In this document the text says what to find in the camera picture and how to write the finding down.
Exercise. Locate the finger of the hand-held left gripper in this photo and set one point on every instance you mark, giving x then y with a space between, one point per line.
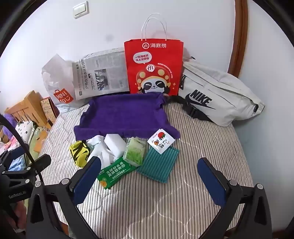
11 156
39 162

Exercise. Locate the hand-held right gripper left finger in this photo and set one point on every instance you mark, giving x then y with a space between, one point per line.
86 181

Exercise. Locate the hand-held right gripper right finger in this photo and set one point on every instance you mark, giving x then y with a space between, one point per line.
212 181

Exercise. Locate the white paper towel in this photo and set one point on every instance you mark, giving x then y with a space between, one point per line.
105 160

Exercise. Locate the white sock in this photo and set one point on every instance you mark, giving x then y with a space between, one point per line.
96 142

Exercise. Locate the white sponge block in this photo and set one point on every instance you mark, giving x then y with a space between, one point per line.
114 143

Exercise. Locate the light green tissue pack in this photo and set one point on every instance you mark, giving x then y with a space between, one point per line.
134 154

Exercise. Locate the teal striped cloth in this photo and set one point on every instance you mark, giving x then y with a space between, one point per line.
158 165

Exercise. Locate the white tomato print sachet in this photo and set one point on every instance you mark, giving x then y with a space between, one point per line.
160 141

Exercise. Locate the purple towel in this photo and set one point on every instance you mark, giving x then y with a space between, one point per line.
124 115

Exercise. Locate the pink cloth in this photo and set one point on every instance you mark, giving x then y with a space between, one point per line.
5 147

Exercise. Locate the white plush toy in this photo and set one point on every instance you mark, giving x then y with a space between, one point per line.
25 131

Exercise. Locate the purple plush toy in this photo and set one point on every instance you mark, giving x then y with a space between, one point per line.
10 120

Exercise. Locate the patterned cardboard box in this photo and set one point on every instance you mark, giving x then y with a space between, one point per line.
48 109

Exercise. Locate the wooden furniture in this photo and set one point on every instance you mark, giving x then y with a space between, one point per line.
25 103

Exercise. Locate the white plastic shopping bag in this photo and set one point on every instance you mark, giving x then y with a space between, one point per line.
57 87

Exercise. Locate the beige waist bag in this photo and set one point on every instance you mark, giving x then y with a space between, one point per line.
220 92

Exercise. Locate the folded newspaper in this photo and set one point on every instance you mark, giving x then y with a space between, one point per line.
98 73

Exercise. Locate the red panda print paper bag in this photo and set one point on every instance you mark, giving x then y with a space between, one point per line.
149 69

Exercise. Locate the wooden door frame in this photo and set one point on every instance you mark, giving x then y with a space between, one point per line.
236 34

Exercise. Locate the white light switch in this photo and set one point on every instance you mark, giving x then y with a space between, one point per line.
80 9

